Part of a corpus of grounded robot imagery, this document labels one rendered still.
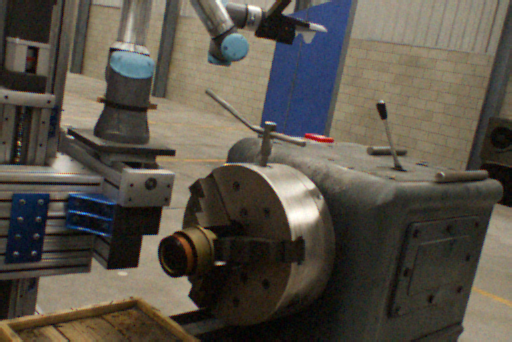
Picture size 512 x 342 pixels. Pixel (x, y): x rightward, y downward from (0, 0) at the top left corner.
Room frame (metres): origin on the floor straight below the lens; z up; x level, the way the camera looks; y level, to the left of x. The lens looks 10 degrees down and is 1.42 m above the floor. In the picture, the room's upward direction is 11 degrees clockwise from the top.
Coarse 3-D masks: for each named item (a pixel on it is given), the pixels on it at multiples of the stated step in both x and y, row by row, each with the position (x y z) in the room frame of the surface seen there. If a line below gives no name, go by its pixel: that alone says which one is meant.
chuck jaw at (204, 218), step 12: (204, 180) 1.11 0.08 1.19; (192, 192) 1.12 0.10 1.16; (204, 192) 1.09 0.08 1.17; (216, 192) 1.11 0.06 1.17; (192, 204) 1.08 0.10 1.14; (204, 204) 1.07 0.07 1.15; (216, 204) 1.09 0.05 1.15; (192, 216) 1.05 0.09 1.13; (204, 216) 1.05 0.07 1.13; (216, 216) 1.07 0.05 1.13; (228, 216) 1.09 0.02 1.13; (204, 228) 1.04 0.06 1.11; (216, 228) 1.07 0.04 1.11; (228, 228) 1.11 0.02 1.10
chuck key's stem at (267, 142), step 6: (270, 126) 1.10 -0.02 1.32; (264, 132) 1.11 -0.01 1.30; (264, 138) 1.10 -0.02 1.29; (270, 138) 1.10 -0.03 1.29; (264, 144) 1.10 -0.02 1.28; (270, 144) 1.10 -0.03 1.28; (264, 150) 1.10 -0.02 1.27; (270, 150) 1.11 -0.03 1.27; (264, 156) 1.11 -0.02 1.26; (264, 162) 1.11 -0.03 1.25
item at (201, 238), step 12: (192, 228) 1.01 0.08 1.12; (168, 240) 0.97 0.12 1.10; (180, 240) 0.96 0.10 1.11; (192, 240) 0.97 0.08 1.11; (204, 240) 0.98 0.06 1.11; (168, 252) 1.00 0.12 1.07; (180, 252) 0.95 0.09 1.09; (192, 252) 0.96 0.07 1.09; (204, 252) 0.97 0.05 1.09; (168, 264) 0.99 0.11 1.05; (180, 264) 0.95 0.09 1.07; (192, 264) 0.96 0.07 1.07; (204, 264) 0.98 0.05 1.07; (180, 276) 0.96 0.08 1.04
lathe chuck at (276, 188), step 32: (224, 192) 1.11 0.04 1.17; (256, 192) 1.05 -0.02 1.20; (288, 192) 1.04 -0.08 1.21; (256, 224) 1.04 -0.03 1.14; (288, 224) 0.99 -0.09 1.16; (320, 224) 1.05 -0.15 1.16; (320, 256) 1.03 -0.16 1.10; (224, 288) 1.08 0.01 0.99; (256, 288) 1.02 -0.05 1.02; (288, 288) 0.98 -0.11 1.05; (224, 320) 1.07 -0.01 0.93; (256, 320) 1.01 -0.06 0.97
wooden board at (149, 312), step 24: (48, 312) 1.01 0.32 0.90; (72, 312) 1.03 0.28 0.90; (96, 312) 1.07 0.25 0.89; (120, 312) 1.10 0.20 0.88; (144, 312) 1.12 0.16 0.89; (0, 336) 0.92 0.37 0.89; (24, 336) 0.94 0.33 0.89; (72, 336) 0.98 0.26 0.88; (96, 336) 0.99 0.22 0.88; (168, 336) 1.04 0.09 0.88; (192, 336) 1.02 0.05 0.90
